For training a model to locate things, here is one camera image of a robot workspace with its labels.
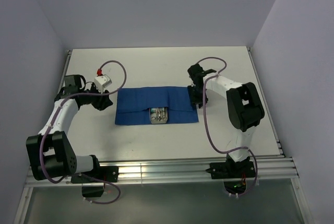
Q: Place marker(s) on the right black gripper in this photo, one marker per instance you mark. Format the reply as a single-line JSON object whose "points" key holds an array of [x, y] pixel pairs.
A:
{"points": [[195, 94]]}

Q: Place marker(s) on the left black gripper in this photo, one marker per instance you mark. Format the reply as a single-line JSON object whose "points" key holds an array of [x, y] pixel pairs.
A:
{"points": [[102, 101]]}

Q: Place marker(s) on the blue surgical drape cloth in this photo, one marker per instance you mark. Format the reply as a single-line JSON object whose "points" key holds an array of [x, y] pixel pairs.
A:
{"points": [[134, 104]]}

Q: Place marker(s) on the metal instrument tray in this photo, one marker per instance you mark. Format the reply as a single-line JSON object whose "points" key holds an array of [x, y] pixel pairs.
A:
{"points": [[164, 112]]}

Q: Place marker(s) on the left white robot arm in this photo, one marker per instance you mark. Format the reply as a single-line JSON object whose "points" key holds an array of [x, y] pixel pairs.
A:
{"points": [[50, 153]]}

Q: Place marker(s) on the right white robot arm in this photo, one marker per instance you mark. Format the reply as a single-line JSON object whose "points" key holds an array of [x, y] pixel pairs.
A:
{"points": [[245, 109]]}

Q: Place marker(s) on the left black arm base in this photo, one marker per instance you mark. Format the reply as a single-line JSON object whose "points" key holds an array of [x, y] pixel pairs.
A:
{"points": [[106, 174]]}

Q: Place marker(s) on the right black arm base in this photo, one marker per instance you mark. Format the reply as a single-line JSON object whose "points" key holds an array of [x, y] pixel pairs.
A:
{"points": [[230, 169]]}

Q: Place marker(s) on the steel surgical scissors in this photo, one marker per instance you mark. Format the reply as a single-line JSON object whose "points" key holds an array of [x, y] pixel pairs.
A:
{"points": [[155, 115]]}

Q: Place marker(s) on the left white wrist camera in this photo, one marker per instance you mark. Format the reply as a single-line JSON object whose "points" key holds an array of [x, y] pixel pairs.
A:
{"points": [[101, 82]]}

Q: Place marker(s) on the aluminium extrusion rail frame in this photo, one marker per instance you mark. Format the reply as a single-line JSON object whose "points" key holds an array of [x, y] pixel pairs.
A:
{"points": [[162, 170]]}

